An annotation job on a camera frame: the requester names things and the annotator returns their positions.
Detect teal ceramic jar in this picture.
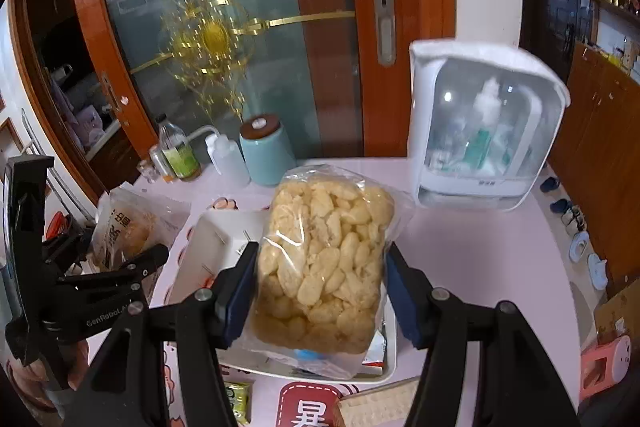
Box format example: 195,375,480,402
239,113,297,186

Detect brown bread packet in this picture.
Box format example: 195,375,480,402
92,189,193,275

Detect cardboard box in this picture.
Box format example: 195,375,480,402
592,277,640,348

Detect light blue bread packet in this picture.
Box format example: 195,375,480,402
260,347,361,380

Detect wooden cabinets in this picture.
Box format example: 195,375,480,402
547,42,640,303

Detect pink plastic stool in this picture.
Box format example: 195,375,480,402
580,334,632,395

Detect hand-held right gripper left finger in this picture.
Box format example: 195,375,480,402
62,247,261,427

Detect white squeeze bottle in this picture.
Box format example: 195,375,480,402
187,124,251,188

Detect white red snack packet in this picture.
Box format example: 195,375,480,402
360,322,389,370

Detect long cracker packet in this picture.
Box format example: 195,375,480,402
336,377,421,427

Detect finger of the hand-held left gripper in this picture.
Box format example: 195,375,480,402
60,243,170,291

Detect green label plastic bottle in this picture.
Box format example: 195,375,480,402
155,113,202,182

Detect white plastic bin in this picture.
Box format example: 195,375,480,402
169,207,401,385

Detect white desktop organizer box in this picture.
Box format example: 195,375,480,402
407,38,572,212

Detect light blue slipper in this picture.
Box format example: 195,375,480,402
569,231,593,263
586,253,608,290

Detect pink printed table mat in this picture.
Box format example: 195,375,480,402
0,154,601,427

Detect green snack packet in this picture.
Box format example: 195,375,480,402
222,382,253,425

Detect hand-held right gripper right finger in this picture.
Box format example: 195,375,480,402
384,243,581,427

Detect puffed rice snack packet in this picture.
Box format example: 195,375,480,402
232,162,416,365

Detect silver door handle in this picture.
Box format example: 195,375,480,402
373,0,397,68

